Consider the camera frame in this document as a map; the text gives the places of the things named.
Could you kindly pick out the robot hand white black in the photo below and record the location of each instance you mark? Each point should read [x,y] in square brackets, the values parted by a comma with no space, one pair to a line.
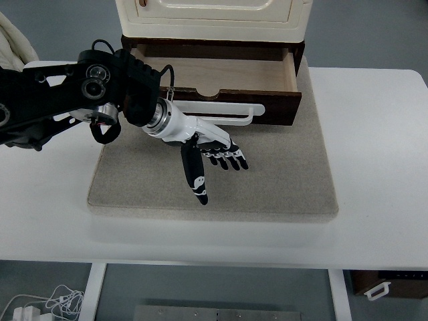
[187,128]

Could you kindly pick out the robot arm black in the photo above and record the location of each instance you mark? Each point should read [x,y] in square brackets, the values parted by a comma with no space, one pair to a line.
[50,87]

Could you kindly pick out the cream cabinet with door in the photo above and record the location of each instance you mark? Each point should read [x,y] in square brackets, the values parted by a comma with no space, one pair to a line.
[214,28]

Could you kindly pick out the beige grey mat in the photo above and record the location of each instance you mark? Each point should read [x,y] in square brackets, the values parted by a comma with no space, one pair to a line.
[274,167]

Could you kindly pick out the grey metal plate with screws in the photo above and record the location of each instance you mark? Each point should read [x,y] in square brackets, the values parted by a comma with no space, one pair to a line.
[217,314]

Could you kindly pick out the white table leg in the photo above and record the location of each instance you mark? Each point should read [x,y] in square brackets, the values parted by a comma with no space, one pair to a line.
[93,294]
[339,297]

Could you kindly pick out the white charger block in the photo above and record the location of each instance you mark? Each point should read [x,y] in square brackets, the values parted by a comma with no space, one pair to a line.
[25,313]

